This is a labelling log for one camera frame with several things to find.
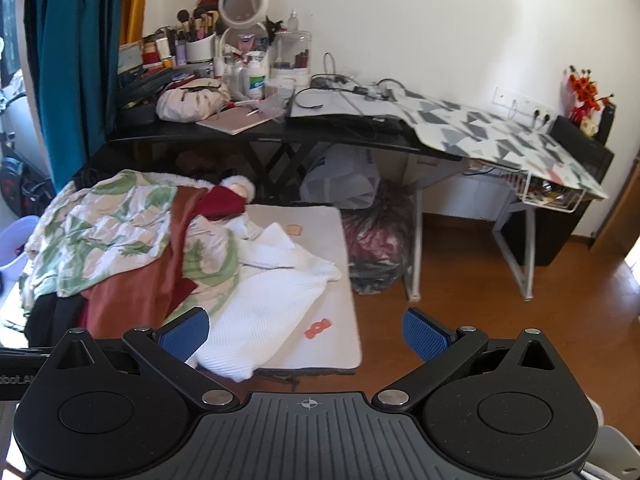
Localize black cabinet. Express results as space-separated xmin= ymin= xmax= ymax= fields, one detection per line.
xmin=502 ymin=115 xmax=615 ymax=267

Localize pink notebook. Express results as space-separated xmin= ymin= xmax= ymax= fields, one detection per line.
xmin=196 ymin=107 xmax=278 ymax=136

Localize white table frame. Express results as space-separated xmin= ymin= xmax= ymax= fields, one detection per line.
xmin=405 ymin=157 xmax=543 ymax=303

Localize green leaf print shirt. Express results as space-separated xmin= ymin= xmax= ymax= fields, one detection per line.
xmin=20 ymin=169 xmax=241 ymax=311

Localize dark red garment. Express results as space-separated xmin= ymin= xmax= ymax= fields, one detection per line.
xmin=190 ymin=175 xmax=257 ymax=222

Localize rust brown garment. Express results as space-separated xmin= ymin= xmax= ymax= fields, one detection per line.
xmin=80 ymin=185 xmax=211 ymax=341

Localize cluster of cosmetic bottles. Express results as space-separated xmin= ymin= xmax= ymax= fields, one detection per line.
xmin=141 ymin=27 xmax=188 ymax=68

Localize white knit sweater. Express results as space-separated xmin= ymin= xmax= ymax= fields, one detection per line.
xmin=192 ymin=222 xmax=343 ymax=381

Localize thin black cable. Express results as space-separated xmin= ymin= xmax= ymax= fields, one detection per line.
xmin=294 ymin=87 xmax=326 ymax=110

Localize white lotion bottle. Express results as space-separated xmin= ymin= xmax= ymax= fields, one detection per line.
xmin=243 ymin=52 xmax=266 ymax=101

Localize black cosmetic case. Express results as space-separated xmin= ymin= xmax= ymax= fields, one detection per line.
xmin=117 ymin=67 xmax=176 ymax=127

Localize purple plastic stool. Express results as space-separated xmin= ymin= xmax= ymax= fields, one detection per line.
xmin=0 ymin=215 xmax=38 ymax=281

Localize black garment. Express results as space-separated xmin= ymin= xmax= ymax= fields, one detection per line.
xmin=25 ymin=292 xmax=91 ymax=348

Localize white plastic bag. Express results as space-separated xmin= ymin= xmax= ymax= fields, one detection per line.
xmin=300 ymin=147 xmax=383 ymax=211

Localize white low table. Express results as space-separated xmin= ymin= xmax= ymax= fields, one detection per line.
xmin=227 ymin=204 xmax=363 ymax=377

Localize beige drawstring pouch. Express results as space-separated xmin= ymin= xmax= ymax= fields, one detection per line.
xmin=156 ymin=80 xmax=232 ymax=123

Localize teal curtain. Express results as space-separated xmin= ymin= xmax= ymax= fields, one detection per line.
xmin=24 ymin=0 xmax=132 ymax=191

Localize black desk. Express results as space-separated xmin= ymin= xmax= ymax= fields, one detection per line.
xmin=106 ymin=102 xmax=463 ymax=207

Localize white foam sheet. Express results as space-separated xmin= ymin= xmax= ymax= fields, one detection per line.
xmin=289 ymin=87 xmax=401 ymax=120

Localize bundle of makeup brushes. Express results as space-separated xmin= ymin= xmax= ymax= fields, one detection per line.
xmin=175 ymin=7 xmax=223 ymax=43

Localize white makeup brush holder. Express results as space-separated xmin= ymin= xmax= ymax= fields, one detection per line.
xmin=185 ymin=32 xmax=217 ymax=63

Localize white wire basket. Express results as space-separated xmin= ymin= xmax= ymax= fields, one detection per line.
xmin=505 ymin=170 xmax=583 ymax=213

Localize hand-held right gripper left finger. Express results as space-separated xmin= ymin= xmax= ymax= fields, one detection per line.
xmin=47 ymin=306 xmax=241 ymax=411

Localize round vanity mirror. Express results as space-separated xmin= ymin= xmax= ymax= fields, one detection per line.
xmin=216 ymin=0 xmax=271 ymax=61

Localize orange artificial flowers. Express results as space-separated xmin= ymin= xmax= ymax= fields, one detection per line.
xmin=567 ymin=65 xmax=615 ymax=136

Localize clear plastic organizer box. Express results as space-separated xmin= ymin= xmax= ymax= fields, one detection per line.
xmin=270 ymin=30 xmax=313 ymax=86

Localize white wall socket panel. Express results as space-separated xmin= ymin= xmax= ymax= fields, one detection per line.
xmin=492 ymin=86 xmax=556 ymax=121

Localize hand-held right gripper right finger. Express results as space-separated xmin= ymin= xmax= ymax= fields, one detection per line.
xmin=371 ymin=307 xmax=577 ymax=411

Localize black trash bag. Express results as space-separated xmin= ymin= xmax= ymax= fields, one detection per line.
xmin=342 ymin=180 xmax=416 ymax=296

